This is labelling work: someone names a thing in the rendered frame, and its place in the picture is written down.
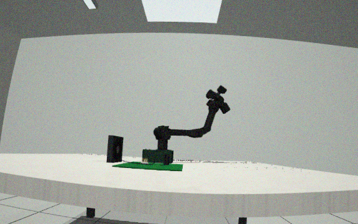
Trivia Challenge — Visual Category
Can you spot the green circuit board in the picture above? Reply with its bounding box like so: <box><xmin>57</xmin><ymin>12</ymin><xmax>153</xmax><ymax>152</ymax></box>
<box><xmin>112</xmin><ymin>158</ymin><xmax>183</xmax><ymax>171</ymax></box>

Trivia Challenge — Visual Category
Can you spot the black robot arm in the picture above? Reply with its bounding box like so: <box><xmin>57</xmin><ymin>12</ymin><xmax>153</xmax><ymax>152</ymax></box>
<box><xmin>154</xmin><ymin>89</ymin><xmax>230</xmax><ymax>150</ymax></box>

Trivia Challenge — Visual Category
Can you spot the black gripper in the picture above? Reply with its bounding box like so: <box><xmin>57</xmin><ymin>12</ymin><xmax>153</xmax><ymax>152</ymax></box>
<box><xmin>207</xmin><ymin>86</ymin><xmax>227</xmax><ymax>106</ymax></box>

